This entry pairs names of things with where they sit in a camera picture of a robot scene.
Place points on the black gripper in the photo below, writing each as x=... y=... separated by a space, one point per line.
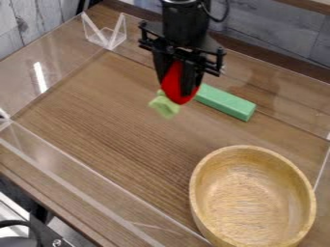
x=200 y=56

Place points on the red plush strawberry green leaves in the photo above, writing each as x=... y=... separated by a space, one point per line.
x=169 y=99

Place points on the wooden bowl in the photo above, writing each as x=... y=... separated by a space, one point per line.
x=251 y=199

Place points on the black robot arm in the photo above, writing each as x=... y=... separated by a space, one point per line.
x=185 y=19

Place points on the green rectangular block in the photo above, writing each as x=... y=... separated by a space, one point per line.
x=224 y=102

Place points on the black metal stand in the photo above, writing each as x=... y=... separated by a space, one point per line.
x=24 y=220

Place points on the clear acrylic corner bracket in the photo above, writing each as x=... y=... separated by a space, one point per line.
x=106 y=38

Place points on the clear acrylic front wall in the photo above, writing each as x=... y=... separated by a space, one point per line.
x=88 y=201

